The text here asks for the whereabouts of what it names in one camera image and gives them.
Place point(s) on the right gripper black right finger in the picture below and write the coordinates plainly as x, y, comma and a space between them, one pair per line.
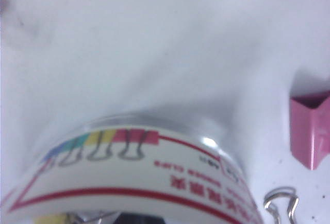
153, 219

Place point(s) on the round transparent plastic jar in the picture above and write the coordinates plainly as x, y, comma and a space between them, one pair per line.
129, 177

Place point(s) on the white desk riser board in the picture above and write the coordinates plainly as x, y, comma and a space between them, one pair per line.
129, 41

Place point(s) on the teal binder clip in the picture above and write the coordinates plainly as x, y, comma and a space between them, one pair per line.
291, 203

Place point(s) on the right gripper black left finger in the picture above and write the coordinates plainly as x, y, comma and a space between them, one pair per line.
129, 219

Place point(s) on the pink binder clip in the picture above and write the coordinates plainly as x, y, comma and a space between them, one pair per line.
309, 131

